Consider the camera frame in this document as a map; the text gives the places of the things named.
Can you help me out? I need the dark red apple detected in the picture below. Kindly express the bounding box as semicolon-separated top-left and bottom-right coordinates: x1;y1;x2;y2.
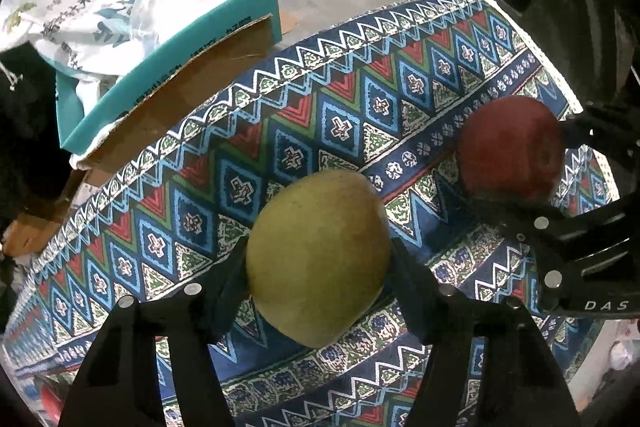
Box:
455;95;566;202

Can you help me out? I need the white printed cloth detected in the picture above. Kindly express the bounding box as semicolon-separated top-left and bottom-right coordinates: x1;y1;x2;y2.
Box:
0;0;146;82

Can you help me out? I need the green mango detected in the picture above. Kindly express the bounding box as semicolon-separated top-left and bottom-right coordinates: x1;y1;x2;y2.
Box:
246;170;392;349

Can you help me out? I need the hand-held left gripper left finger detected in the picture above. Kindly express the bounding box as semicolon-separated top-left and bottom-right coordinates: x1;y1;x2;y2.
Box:
57;234;251;427

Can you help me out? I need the blue patterned tablecloth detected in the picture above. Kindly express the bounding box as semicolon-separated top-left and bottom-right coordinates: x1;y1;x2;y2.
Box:
2;0;621;427

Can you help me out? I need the black hanging clothing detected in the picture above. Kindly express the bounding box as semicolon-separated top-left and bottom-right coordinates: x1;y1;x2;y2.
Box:
0;47;76;218

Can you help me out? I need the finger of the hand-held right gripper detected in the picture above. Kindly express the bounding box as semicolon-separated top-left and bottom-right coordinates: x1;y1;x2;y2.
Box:
564;103;640;174
460;189;640;269

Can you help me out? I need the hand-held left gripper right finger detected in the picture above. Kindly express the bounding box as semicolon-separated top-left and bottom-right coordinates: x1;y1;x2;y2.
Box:
387;237;583;427

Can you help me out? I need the teal box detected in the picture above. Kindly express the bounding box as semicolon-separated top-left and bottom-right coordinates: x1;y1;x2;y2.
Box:
54;0;280;154

